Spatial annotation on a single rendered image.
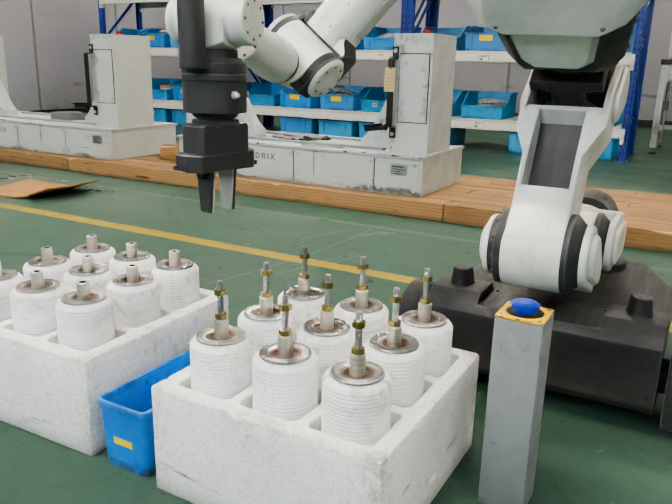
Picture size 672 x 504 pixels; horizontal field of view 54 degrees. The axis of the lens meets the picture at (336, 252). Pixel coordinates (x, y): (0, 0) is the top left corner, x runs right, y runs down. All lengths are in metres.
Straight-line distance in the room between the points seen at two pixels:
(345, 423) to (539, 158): 0.66
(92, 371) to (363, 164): 2.19
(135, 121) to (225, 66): 3.41
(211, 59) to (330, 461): 0.55
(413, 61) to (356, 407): 2.37
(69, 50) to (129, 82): 4.43
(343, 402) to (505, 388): 0.26
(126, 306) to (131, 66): 3.11
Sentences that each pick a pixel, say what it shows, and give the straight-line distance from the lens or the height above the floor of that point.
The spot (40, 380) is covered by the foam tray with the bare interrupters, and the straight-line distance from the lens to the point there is 1.28.
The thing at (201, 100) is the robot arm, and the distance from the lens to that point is 0.92.
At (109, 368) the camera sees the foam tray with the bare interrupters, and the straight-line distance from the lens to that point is 1.22.
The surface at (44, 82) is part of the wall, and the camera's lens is 8.45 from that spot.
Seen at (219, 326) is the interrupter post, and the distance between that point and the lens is 1.02.
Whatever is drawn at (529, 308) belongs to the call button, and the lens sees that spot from 0.99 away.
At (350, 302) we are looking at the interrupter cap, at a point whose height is 0.25.
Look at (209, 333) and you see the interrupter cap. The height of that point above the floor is 0.25.
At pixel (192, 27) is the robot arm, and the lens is 0.90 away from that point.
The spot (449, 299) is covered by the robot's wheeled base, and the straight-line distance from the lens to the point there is 1.41.
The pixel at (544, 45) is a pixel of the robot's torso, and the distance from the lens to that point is 1.18.
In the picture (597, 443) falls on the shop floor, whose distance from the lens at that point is 1.35.
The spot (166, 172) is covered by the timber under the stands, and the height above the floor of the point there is 0.07.
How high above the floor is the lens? 0.65
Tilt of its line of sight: 16 degrees down
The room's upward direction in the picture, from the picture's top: 1 degrees clockwise
